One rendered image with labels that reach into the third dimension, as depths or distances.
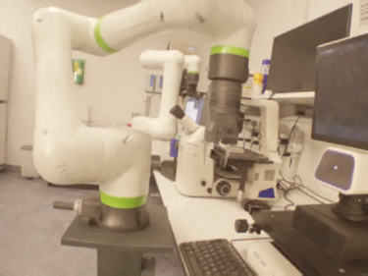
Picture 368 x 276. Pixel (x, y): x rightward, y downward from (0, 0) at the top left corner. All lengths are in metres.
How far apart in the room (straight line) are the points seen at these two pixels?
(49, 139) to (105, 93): 3.20
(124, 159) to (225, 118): 0.25
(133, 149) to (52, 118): 0.20
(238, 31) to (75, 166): 0.44
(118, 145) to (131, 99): 3.13
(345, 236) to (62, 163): 0.57
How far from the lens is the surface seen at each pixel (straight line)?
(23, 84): 4.05
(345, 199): 0.59
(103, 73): 3.75
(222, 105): 0.55
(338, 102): 0.71
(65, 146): 0.54
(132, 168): 0.61
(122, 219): 0.65
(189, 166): 1.06
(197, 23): 0.50
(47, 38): 0.73
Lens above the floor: 1.11
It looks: 6 degrees down
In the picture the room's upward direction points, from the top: 6 degrees clockwise
